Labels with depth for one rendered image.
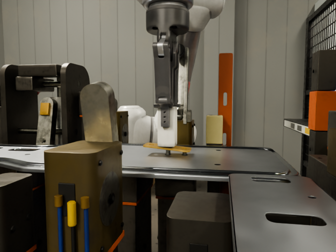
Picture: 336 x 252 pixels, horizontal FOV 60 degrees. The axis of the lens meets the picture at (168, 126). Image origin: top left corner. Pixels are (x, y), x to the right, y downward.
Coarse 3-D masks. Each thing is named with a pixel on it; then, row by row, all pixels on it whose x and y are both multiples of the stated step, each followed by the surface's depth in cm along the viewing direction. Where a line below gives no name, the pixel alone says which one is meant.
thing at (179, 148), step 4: (144, 144) 52; (148, 144) 52; (152, 144) 53; (156, 144) 53; (160, 148) 51; (164, 148) 50; (168, 148) 50; (172, 148) 50; (176, 148) 51; (180, 148) 51; (184, 148) 52; (188, 148) 52
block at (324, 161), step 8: (312, 160) 50; (320, 160) 47; (312, 168) 50; (320, 168) 46; (312, 176) 50; (320, 176) 46; (320, 184) 46; (328, 184) 42; (328, 192) 42; (312, 216) 51; (312, 224) 51; (320, 224) 47
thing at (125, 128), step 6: (120, 114) 71; (126, 114) 75; (120, 120) 71; (126, 120) 75; (120, 126) 71; (126, 126) 75; (120, 132) 71; (126, 132) 74; (120, 138) 71; (126, 138) 75
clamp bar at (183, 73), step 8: (184, 48) 63; (184, 56) 65; (184, 64) 65; (184, 72) 65; (184, 80) 65; (184, 88) 65; (184, 96) 65; (184, 104) 64; (184, 112) 64; (184, 120) 64
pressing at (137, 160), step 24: (0, 144) 62; (24, 144) 62; (24, 168) 44; (144, 168) 42; (168, 168) 42; (192, 168) 41; (216, 168) 41; (240, 168) 41; (264, 168) 41; (288, 168) 43
